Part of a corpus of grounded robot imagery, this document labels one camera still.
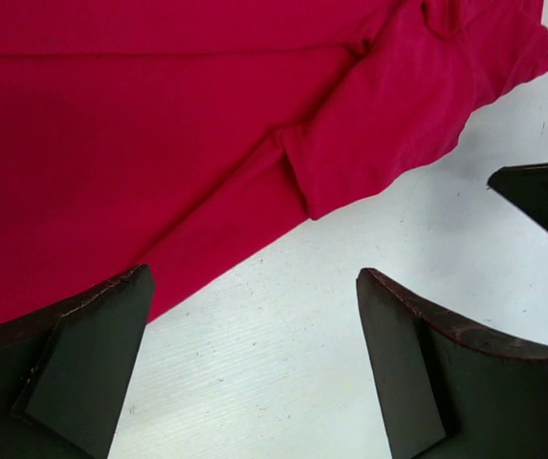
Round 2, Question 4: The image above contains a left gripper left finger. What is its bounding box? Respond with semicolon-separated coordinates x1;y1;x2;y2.
0;265;155;458

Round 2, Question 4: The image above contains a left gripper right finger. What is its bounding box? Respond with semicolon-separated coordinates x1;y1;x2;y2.
357;269;548;458

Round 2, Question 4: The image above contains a red t shirt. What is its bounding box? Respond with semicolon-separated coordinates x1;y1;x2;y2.
0;1;548;323

